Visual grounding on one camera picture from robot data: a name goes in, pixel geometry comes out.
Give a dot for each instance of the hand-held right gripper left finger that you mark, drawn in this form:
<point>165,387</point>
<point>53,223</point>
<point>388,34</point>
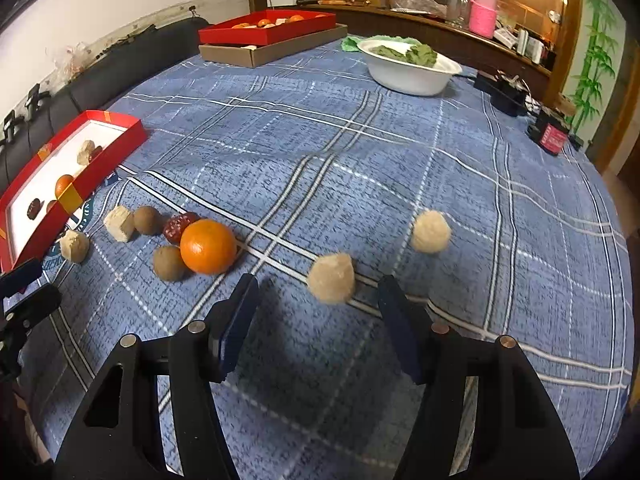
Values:
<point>237,325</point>

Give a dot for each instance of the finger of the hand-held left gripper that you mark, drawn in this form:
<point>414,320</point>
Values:
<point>35,305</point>
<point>20,276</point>

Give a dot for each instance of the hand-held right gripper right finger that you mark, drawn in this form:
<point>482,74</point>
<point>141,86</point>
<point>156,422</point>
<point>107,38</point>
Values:
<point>400,330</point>

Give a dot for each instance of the brown kiwi ball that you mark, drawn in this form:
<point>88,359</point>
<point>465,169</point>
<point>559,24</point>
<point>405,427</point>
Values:
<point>169,263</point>
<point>148,220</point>

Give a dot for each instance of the beige pastry cube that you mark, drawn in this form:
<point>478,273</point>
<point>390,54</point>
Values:
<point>120,223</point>

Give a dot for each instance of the red shallow box white inside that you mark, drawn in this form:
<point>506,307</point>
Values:
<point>105,160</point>

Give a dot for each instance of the clear crumpled plastic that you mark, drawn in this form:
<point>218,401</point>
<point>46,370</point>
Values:
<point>72,62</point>

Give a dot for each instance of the black sofa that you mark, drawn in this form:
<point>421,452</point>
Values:
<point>125,60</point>

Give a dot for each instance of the black device with red label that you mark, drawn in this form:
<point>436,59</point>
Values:
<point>550,135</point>

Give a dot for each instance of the white bowl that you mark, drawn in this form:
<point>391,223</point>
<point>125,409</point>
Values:
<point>410,80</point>

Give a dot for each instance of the black charger device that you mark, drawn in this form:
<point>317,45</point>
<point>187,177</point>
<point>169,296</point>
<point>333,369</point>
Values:
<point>502,94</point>

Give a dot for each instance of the small black adapter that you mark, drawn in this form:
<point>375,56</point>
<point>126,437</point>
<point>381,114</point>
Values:
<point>577,141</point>

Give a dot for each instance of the brown cardboard box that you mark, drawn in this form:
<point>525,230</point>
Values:
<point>280,52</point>

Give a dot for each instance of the dark green leaves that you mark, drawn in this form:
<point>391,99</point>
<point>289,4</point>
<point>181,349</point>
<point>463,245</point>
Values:
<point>407,54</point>

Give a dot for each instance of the red box of fruit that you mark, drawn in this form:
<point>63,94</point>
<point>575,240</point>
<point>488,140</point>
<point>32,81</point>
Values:
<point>250,36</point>

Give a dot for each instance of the light green leaf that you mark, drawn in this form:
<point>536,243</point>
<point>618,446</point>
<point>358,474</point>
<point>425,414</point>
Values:
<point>352,42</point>

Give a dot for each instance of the white rectangular container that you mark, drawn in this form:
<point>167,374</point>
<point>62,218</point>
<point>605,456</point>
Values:
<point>531,47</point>

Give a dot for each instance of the small white box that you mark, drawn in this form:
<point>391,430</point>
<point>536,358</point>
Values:
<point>505,36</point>

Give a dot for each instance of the clear plastic bag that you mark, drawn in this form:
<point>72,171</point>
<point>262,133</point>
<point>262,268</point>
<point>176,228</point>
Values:
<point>417,5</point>

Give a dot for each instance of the clear glass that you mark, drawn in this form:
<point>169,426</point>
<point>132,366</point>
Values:
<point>457,7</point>

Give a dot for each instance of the pink bottle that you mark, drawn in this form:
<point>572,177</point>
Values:
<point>482,12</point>

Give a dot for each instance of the flat white box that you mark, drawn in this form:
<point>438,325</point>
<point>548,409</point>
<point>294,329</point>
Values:
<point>290,0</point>

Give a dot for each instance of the green bamboo wall decal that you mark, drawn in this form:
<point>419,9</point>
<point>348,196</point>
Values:
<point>597,60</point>

